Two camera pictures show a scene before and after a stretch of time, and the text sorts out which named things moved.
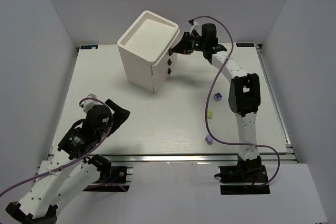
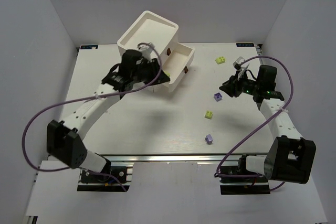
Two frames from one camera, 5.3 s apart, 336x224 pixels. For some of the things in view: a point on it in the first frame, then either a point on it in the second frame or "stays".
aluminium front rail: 166,158 stays
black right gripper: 185,44 -> 233,87
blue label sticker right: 245,44 stays
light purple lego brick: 209,139 stays
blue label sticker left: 89,46 stays
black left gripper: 114,116 -> 154,70
